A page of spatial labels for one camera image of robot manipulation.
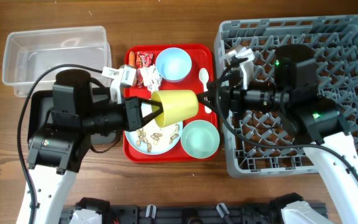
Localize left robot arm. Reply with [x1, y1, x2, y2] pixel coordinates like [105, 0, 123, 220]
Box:
[17, 64, 163, 223]

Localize crumpled white napkin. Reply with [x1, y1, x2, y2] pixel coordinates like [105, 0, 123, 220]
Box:
[140, 65, 162, 92]

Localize light blue plate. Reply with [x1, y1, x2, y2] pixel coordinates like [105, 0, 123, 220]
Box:
[124, 102, 184, 156]

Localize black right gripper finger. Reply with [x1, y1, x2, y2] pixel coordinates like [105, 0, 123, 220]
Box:
[204, 82, 217, 93]
[196, 93, 216, 110]

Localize light blue bowl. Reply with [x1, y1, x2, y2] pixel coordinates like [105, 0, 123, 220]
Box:
[155, 47, 192, 83]

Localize red serving tray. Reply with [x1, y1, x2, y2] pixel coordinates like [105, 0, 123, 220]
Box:
[123, 44, 219, 164]

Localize clear plastic bin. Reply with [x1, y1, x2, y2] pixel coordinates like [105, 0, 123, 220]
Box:
[2, 26, 112, 97]

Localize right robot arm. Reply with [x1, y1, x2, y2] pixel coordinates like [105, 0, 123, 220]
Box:
[197, 44, 358, 223]

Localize black plastic bin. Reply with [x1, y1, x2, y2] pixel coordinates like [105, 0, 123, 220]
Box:
[27, 90, 122, 145]

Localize grey dishwasher rack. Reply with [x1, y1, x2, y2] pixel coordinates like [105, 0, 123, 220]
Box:
[214, 15, 358, 178]

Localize orange carrot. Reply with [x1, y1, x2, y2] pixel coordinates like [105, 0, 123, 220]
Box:
[128, 51, 135, 67]

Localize white plastic spoon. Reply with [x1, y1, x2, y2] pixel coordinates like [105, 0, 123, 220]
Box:
[199, 68, 212, 114]

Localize peanut shells food scraps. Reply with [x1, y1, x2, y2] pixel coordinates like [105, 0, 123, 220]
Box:
[134, 123, 181, 153]

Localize red snack wrapper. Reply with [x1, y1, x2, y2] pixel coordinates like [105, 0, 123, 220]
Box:
[135, 51, 154, 88]

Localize mint green bowl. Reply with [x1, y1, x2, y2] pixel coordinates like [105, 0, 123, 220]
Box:
[181, 120, 220, 159]

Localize yellow plastic cup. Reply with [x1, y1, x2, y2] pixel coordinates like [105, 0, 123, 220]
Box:
[151, 90, 199, 128]

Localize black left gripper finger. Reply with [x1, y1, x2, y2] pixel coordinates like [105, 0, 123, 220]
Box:
[140, 108, 163, 128]
[134, 97, 163, 109]

